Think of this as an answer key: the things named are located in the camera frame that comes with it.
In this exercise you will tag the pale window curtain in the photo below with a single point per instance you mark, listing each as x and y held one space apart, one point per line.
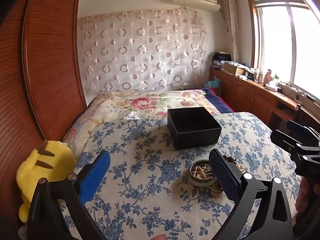
231 25

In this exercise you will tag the white tissue box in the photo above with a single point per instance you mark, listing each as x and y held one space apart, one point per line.
271 87

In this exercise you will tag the black square box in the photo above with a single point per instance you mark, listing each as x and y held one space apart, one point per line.
195 135

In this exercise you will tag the yellow plush toy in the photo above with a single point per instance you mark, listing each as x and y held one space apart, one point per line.
37 172

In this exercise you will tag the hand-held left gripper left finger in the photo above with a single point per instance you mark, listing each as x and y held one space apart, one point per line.
96 172

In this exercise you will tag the white power strip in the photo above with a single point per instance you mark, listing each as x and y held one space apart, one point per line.
295 92

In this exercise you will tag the navy blanket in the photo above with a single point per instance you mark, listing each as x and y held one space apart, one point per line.
220 102

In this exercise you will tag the blue floral blanket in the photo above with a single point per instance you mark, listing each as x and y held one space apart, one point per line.
150 180

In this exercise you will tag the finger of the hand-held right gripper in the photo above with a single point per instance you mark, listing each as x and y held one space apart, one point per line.
285 140
300 128

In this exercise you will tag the wooden cabinet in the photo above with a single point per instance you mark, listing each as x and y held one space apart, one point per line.
250 95

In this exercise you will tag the blue plastic bag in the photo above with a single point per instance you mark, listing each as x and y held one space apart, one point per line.
212 83

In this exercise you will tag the circle patterned sheer curtain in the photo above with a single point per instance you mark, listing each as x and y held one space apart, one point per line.
142 55

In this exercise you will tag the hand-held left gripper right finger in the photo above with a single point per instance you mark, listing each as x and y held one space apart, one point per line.
225 175

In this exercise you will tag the pile of dark clutter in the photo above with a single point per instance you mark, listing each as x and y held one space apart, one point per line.
221 58

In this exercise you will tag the green jade bangle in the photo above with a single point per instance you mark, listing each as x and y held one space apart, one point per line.
197 183

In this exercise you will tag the pink floral quilt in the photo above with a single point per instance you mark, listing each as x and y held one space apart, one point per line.
140 102

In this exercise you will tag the pink bottle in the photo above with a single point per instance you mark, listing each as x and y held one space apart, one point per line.
268 76

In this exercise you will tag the window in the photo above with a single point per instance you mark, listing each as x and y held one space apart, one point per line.
287 37

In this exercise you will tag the person's right hand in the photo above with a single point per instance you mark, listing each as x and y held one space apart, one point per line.
302 197

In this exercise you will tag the cardboard box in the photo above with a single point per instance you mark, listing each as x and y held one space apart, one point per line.
233 68

